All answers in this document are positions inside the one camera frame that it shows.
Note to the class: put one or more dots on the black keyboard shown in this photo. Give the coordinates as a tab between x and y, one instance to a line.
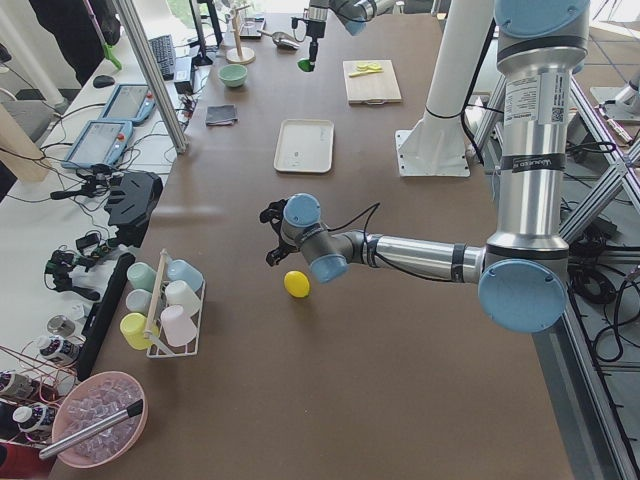
164	53

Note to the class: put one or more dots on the pink bowl of ice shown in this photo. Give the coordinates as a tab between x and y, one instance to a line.
93	400

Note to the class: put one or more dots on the bamboo cutting board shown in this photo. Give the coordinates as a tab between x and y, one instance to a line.
373	89

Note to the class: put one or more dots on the cream rabbit print tray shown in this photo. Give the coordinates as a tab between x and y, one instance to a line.
304	146

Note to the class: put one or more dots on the yellow lemon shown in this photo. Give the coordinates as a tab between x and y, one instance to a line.
297	284

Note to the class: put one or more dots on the metal tongs in bowl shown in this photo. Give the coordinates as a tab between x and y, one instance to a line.
131	411

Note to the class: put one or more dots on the wooden mug tree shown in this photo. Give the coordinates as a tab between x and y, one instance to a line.
239	54

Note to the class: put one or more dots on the yellow cup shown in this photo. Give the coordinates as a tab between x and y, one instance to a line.
132	328

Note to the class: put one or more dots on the yellow plastic knife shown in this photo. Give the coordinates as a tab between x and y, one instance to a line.
360	73

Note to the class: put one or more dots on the white wire cup rack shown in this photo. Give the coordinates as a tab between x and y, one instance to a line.
160	347

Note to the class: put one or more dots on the grey folded cloth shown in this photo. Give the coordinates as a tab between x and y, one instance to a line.
220	115

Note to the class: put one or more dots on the mint green bowl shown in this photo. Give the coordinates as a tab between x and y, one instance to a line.
233	75

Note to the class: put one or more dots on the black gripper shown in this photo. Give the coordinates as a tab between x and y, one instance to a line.
278	248
315	28

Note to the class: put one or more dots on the lower blue teach pendant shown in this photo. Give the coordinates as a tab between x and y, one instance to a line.
100	142

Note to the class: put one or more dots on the green lime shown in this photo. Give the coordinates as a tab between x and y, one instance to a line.
306	65

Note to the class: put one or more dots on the metal scoop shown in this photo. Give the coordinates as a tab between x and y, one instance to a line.
282	40

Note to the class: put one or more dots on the pink cup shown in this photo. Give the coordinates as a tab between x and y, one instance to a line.
178	327

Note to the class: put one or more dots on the cream white cup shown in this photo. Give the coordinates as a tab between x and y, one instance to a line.
178	292

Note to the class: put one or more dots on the black computer mouse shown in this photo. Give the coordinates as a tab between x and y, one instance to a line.
103	81

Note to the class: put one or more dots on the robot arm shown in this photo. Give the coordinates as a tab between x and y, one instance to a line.
521	270
352	14

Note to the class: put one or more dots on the aluminium frame post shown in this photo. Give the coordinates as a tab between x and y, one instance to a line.
137	37

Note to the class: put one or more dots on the upper blue teach pendant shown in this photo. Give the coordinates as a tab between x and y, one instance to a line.
129	102

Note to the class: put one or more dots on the blue teach pendant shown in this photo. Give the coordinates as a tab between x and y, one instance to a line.
100	142
129	102

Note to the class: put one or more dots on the mint green cup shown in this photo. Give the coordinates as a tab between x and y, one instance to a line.
141	276

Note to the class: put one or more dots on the light blue cup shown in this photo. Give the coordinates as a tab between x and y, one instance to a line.
179	269

